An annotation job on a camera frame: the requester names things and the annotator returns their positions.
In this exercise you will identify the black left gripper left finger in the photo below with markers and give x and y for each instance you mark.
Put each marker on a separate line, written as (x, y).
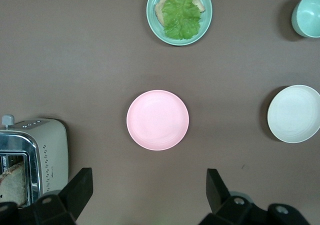
(72, 197)

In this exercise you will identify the small green bowl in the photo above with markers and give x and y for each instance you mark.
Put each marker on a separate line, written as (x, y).
(308, 15)

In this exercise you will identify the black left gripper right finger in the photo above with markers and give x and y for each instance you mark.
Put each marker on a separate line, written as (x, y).
(220, 200)

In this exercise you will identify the green plate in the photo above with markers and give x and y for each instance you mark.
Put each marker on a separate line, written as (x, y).
(155, 12)

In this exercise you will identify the brown bread slice in toaster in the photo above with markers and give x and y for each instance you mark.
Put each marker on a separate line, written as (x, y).
(12, 182)

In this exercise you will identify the green lettuce leaf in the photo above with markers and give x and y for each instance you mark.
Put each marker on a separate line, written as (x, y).
(181, 17)

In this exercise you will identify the toasted bread slice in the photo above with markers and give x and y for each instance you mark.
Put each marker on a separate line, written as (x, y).
(160, 10)

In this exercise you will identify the beige plate under pink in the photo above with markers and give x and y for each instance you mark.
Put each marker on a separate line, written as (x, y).
(293, 115)

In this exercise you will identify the beige chrome toaster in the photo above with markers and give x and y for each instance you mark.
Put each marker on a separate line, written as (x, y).
(53, 150)

